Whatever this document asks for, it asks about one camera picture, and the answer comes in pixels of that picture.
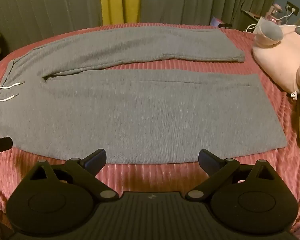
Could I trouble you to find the yellow curtain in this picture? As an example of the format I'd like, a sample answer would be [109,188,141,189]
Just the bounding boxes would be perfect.
[99,0,142,25]

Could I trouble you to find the pink plush toy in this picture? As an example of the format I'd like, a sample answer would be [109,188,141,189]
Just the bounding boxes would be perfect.
[252,20,300,100]

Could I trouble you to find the red ribbed blanket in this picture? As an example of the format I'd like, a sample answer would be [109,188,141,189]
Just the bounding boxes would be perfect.
[0,21,300,232]

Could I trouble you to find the white charging cable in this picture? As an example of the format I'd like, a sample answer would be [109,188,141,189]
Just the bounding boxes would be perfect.
[244,5,295,33]

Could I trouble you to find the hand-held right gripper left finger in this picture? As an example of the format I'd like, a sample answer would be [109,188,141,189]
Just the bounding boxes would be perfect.
[27,148,119,202]

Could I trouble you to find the grey sweat pants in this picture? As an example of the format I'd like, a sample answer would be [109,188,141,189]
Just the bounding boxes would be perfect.
[0,26,288,165]

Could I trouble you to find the wall socket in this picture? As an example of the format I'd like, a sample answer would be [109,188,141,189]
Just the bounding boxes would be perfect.
[286,2,300,15]

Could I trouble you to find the pink table ornament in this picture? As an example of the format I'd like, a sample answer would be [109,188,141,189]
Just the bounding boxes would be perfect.
[269,4,283,22]

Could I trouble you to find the dark nightstand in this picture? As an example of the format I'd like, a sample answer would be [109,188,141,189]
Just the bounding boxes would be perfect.
[241,10,266,32]

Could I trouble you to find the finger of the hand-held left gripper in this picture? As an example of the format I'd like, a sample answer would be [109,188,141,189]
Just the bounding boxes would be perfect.
[0,137,13,153]

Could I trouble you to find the grey curtain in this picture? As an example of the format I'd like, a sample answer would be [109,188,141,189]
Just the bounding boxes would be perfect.
[139,0,277,27]
[0,0,103,55]

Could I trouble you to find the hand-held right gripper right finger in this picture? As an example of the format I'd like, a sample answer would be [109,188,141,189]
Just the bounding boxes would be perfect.
[185,149,278,202]

